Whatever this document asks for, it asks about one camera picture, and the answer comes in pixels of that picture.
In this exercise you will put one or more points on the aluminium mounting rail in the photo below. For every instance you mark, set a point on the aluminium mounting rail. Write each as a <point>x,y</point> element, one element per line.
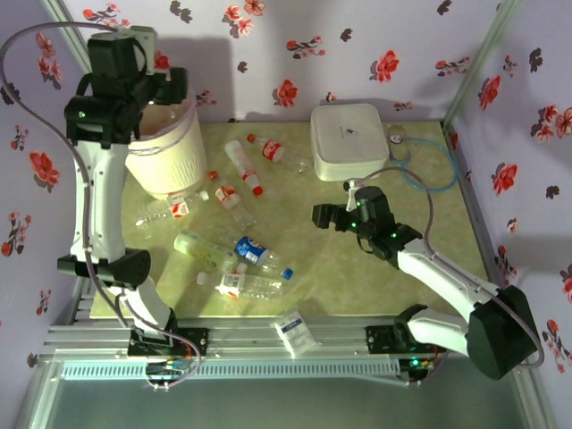
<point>246,344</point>

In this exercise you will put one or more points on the clear bottle white cap red-white label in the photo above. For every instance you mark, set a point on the clear bottle white cap red-white label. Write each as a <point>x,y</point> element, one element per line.
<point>179,209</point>
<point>232,282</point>

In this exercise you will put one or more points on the blue tube stethoscope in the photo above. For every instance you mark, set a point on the blue tube stethoscope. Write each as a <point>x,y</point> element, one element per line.
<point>396,138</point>

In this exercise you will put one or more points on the cola bottle red label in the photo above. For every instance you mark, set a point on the cola bottle red label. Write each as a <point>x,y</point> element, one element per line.
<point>273,150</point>

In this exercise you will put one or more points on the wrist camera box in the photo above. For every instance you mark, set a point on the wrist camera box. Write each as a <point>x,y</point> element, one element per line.
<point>147,40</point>
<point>352,184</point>

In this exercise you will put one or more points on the white blue paper packet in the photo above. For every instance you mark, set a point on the white blue paper packet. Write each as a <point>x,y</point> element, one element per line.
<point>295,333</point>

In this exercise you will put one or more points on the clear bottle red cap red label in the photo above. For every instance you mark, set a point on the clear bottle red cap red label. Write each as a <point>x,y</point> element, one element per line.
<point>226,195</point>

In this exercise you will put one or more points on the white ribbed plastic bin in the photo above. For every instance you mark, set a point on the white ribbed plastic bin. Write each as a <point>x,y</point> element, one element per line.
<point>174,156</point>

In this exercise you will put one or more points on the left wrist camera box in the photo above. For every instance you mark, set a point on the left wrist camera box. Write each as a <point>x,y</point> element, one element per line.
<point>147,40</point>

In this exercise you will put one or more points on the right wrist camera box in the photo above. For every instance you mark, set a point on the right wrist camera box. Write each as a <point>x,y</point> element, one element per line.
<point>352,184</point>

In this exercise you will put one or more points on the pale green bottle white cap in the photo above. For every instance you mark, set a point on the pale green bottle white cap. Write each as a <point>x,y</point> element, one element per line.
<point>201,250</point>

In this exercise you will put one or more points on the bottle red cap white-red label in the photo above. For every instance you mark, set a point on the bottle red cap white-red label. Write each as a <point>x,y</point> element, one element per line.
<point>243,165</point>

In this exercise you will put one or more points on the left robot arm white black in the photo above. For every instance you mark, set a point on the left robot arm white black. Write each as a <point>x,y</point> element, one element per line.
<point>105,201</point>

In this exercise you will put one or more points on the aluminium corner post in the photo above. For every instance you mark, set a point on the aluminium corner post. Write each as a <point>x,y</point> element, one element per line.
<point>482,58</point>

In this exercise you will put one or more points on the clear bottle blue label blue cap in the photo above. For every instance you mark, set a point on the clear bottle blue label blue cap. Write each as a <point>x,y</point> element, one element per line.
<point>249,250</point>

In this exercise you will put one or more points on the white square lidded box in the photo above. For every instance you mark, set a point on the white square lidded box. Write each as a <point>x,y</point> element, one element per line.
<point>348,143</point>

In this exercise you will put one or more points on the aluminium frame rail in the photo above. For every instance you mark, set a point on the aluminium frame rail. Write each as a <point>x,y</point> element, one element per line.
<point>473,210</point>
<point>82,304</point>

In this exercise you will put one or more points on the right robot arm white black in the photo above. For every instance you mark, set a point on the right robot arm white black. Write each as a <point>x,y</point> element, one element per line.
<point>447,277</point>

